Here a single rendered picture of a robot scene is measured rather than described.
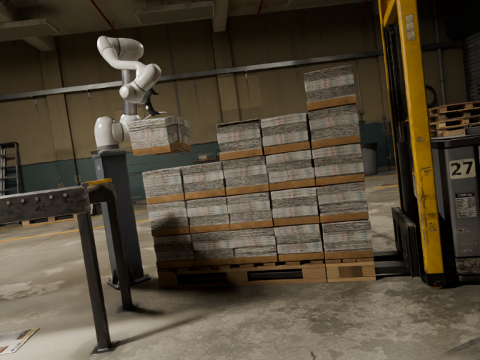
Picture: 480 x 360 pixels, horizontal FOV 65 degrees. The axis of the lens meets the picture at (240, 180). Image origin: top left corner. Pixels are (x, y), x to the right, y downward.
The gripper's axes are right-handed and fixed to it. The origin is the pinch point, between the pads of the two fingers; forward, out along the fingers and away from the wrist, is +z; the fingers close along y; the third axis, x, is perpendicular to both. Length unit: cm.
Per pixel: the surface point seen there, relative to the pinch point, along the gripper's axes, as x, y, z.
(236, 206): 56, 78, -10
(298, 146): 99, 44, -12
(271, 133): 83, 33, -13
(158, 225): -2, 86, -11
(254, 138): 72, 36, -13
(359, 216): 131, 89, -9
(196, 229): 25, 91, -10
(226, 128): 54, 27, -14
